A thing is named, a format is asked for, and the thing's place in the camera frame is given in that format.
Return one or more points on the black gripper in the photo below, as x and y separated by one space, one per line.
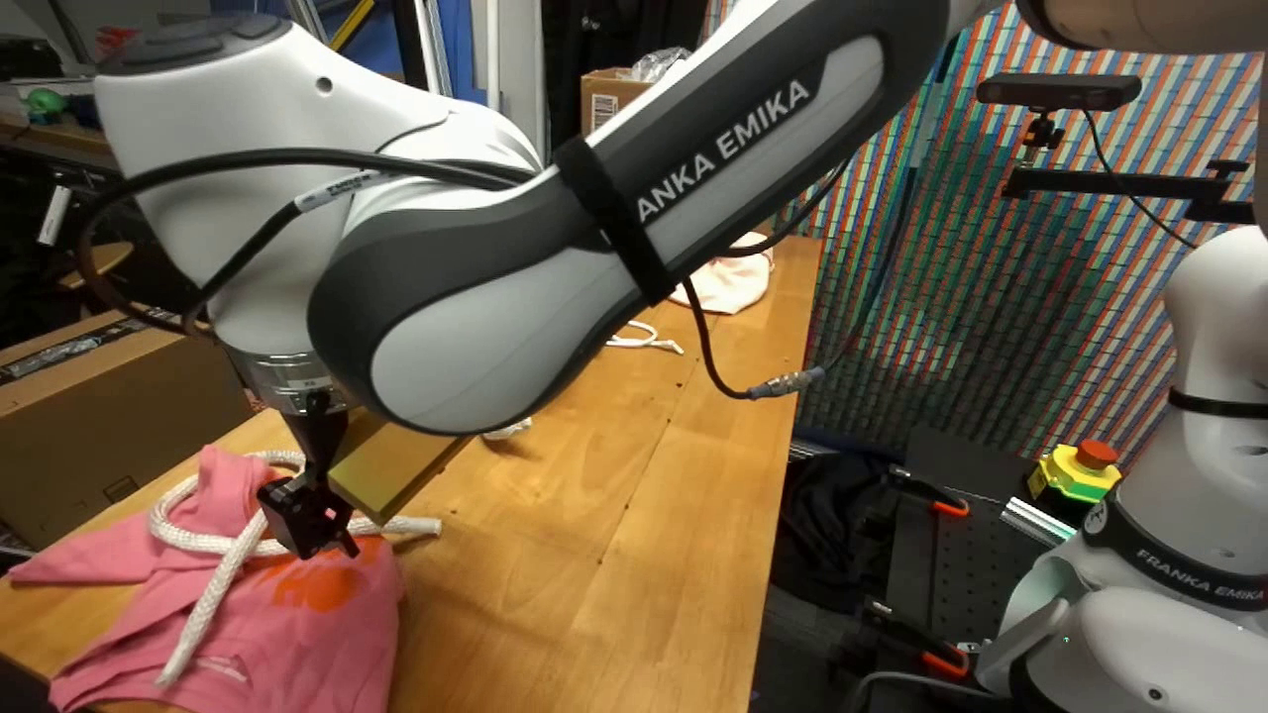
324 436

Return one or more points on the pink cloth orange print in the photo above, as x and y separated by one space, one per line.
302 648

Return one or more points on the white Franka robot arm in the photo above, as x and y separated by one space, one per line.
527 263

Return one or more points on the large plain cardboard box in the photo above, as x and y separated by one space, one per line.
81 436

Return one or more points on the black fabric bag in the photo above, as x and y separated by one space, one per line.
837 521

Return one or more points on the orange black clamp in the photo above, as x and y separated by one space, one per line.
944 661
944 503

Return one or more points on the black perforated board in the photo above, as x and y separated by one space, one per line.
976 578

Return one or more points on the yellow red emergency stop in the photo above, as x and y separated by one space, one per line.
1074 477

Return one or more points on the olive wrist camera box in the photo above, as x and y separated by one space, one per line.
396 470

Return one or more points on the black stereo camera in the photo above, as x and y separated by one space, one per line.
1055 94

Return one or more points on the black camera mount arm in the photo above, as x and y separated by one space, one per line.
1121 182

